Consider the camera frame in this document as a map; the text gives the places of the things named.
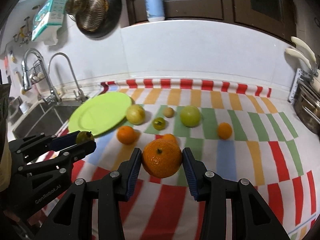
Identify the dark wooden window frame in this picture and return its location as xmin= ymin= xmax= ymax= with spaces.
xmin=124 ymin=0 xmax=298 ymax=43

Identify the small tan round fruit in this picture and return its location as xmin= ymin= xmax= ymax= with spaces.
xmin=163 ymin=107 xmax=175 ymax=118

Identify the large green apple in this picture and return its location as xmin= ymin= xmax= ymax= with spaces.
xmin=180 ymin=106 xmax=201 ymax=127

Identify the copper perforated strainer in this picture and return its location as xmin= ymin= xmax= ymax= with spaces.
xmin=76 ymin=0 xmax=108 ymax=32

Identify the large stemmed orange mandarin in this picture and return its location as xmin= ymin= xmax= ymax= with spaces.
xmin=142 ymin=139 xmax=182 ymax=179

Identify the tall chrome kitchen faucet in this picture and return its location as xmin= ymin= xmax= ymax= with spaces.
xmin=21 ymin=48 xmax=61 ymax=105

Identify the stainless steel sink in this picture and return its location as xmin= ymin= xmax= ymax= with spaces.
xmin=12 ymin=100 xmax=81 ymax=139

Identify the cream knife handle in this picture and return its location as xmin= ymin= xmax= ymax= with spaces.
xmin=291 ymin=36 xmax=319 ymax=68
xmin=285 ymin=48 xmax=318 ymax=77

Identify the black frying pan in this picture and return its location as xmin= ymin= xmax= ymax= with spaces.
xmin=77 ymin=0 xmax=122 ymax=39

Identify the cream knife handle upper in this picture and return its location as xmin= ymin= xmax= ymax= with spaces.
xmin=291 ymin=36 xmax=319 ymax=68

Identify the stainless steel pot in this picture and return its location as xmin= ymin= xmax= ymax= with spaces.
xmin=293 ymin=80 xmax=319 ymax=135

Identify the dark green small tomato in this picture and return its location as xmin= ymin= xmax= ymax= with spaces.
xmin=152 ymin=117 xmax=166 ymax=131

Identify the colourful checked cloth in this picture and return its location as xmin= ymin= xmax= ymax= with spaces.
xmin=72 ymin=79 xmax=319 ymax=239

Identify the lime green plate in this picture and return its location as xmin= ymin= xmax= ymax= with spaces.
xmin=68 ymin=92 xmax=132 ymax=136

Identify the small orange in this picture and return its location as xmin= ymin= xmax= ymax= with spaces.
xmin=162 ymin=134 xmax=178 ymax=145

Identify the yellow round fruit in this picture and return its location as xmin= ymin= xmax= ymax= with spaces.
xmin=126 ymin=105 xmax=145 ymax=125

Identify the cream knife handle lower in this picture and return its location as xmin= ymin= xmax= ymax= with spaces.
xmin=285 ymin=48 xmax=318 ymax=77

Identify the brass small ladle pot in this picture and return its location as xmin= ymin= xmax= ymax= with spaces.
xmin=65 ymin=0 xmax=88 ymax=15

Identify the thin gooseneck water faucet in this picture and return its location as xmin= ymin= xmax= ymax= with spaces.
xmin=47 ymin=52 xmax=88 ymax=103

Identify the small green fruit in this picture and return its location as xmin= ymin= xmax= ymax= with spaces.
xmin=75 ymin=131 xmax=95 ymax=144

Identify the blue white pump bottle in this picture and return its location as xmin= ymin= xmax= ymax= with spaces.
xmin=144 ymin=0 xmax=165 ymax=22

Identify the teal white paper package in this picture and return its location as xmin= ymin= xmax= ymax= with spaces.
xmin=31 ymin=0 xmax=67 ymax=46

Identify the wire sponge basket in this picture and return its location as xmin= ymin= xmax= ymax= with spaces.
xmin=28 ymin=59 xmax=45 ymax=85

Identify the white dish rack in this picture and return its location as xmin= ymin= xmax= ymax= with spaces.
xmin=287 ymin=68 xmax=311 ymax=104

